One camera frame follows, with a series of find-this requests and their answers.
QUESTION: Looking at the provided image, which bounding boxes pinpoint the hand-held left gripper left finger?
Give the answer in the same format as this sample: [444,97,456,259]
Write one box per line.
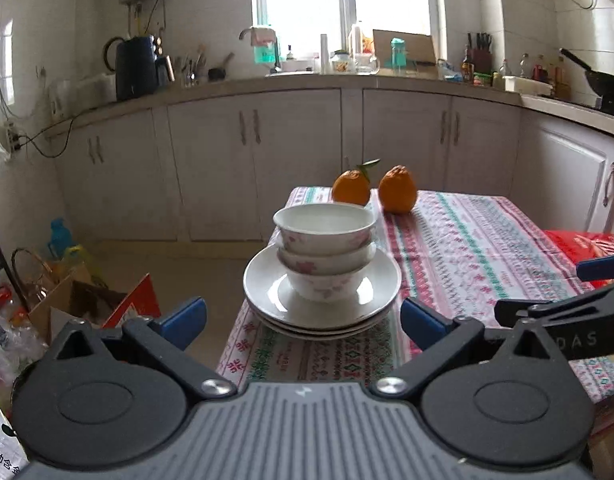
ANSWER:
[54,296,238,404]

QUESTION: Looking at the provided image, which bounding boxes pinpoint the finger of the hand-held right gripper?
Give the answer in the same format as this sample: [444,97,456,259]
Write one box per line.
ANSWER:
[576,253,614,282]
[494,280,614,331]

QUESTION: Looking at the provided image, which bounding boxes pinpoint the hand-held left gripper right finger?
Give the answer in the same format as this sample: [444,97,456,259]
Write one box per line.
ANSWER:
[369,297,559,404]

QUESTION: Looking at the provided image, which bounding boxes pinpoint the white plate fruit print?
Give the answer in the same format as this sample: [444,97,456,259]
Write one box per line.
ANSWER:
[246,299,399,336]
[259,317,384,343]
[242,243,403,329]

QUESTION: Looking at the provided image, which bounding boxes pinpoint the white bowl pink flowers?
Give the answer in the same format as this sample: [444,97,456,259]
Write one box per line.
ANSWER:
[276,241,377,277]
[285,265,369,304]
[272,203,377,256]

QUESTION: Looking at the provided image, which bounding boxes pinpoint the red cardboard box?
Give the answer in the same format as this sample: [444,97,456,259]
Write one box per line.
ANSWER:
[101,273,163,332]

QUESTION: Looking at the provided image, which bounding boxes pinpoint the patterned tablecloth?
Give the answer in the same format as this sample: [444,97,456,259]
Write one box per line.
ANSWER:
[216,186,614,407]

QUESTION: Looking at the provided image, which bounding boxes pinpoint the blue plastic bottle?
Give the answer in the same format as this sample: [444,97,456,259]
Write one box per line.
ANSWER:
[47,217,84,262]

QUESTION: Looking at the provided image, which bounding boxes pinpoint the orange with leaf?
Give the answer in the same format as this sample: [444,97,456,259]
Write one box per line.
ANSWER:
[331,158,382,207]

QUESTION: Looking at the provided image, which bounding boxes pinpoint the black wok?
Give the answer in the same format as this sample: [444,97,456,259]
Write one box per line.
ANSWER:
[559,48,614,112]

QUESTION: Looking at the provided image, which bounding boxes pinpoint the clear plastic bags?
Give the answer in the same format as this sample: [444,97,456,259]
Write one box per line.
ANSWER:
[0,280,40,413]

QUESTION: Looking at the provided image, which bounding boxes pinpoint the cooking oil bottle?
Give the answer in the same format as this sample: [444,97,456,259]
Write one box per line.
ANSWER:
[554,57,573,102]

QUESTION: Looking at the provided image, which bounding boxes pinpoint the white kitchen cabinets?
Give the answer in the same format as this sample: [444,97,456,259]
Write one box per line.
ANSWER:
[47,87,614,244]

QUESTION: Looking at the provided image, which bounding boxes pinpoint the white plastic tray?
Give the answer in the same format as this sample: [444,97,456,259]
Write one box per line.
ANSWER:
[502,74,554,97]

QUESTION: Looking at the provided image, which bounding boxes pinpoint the dark sauce bottle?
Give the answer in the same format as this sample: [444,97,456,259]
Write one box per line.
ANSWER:
[460,44,476,84]

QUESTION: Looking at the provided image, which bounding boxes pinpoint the knife block with knives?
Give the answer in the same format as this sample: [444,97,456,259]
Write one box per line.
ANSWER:
[466,32,493,75]

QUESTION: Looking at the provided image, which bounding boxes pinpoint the blue plastic bag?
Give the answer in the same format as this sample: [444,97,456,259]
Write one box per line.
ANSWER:
[436,59,464,82]

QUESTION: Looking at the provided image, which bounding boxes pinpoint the white counter appliance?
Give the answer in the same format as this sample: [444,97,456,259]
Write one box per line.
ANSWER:
[49,72,118,119]

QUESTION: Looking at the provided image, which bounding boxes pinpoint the small black pot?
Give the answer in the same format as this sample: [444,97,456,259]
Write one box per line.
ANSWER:
[208,52,236,81]

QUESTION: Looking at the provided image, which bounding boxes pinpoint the utensil holder with utensils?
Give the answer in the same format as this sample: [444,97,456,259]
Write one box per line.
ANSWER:
[179,44,208,87]

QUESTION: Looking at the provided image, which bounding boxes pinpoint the dark blue air fryer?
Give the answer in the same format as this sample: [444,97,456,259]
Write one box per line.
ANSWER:
[104,35,176,102]

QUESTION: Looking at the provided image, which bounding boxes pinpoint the kitchen counter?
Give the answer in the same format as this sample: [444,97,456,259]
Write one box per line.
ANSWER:
[42,73,614,139]

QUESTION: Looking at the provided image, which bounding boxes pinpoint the glass mug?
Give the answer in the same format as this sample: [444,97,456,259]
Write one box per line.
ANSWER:
[354,52,381,74]

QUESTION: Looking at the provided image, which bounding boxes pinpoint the metal faucet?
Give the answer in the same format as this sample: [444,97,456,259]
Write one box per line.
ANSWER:
[239,27,283,74]

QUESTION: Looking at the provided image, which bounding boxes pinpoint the brown cardboard sheet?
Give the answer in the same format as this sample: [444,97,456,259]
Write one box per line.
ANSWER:
[371,28,438,67]

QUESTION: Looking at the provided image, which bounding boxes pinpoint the orange juice bottle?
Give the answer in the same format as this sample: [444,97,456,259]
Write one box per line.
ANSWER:
[349,20,376,56]

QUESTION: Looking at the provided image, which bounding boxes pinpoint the kitchen window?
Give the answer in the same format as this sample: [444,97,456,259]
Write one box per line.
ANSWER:
[251,0,441,62]

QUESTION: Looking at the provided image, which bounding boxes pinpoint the power strip with cables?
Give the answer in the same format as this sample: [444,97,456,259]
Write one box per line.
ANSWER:
[0,107,84,160]

